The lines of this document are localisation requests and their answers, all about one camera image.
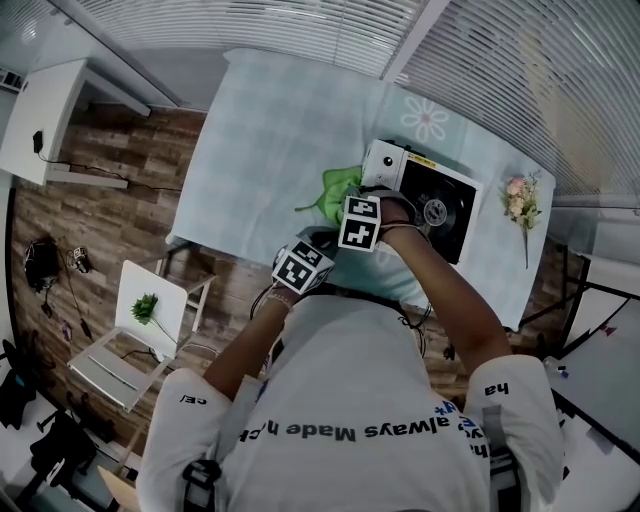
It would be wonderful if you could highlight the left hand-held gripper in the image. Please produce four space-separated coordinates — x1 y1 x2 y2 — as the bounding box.
271 225 341 295

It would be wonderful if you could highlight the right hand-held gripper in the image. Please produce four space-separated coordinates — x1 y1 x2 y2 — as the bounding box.
338 185 419 253

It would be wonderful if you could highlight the green cloth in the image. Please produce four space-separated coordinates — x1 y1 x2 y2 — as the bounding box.
294 165 364 224

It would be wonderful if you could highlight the white portable gas stove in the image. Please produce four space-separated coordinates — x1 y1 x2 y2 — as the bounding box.
360 138 485 266

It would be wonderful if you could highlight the person's left forearm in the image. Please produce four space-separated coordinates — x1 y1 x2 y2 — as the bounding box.
202 294 301 401

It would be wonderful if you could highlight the person's right forearm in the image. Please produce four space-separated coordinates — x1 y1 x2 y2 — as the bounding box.
379 222 512 389

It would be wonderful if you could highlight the table with light blue tablecloth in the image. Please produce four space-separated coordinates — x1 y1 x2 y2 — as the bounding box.
167 47 557 332

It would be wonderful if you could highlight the person's white printed t-shirt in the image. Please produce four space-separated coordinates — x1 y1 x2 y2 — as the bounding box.
135 294 566 512

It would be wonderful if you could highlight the pink artificial flower bouquet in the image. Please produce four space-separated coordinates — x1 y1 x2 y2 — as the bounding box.
499 172 544 270

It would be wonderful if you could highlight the white chair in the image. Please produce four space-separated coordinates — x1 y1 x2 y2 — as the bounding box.
67 259 217 414

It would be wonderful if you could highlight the green artificial plant sprig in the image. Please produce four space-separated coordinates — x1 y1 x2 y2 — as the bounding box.
130 293 179 346

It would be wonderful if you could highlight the clear bottle with blue cap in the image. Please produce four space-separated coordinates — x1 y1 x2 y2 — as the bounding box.
543 355 571 379

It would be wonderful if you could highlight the black bag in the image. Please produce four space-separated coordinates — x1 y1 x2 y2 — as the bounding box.
23 238 61 291

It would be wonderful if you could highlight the white side table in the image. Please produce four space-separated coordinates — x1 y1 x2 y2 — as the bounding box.
0 58 151 190

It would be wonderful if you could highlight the black office chair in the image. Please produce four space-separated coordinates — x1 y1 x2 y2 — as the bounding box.
0 339 39 431
29 409 116 501

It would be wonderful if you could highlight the black and grey shoulder strap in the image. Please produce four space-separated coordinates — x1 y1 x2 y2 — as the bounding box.
482 404 524 512
182 459 222 512

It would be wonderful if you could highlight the white desk with black frame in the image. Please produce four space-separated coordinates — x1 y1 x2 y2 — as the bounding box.
542 254 640 456

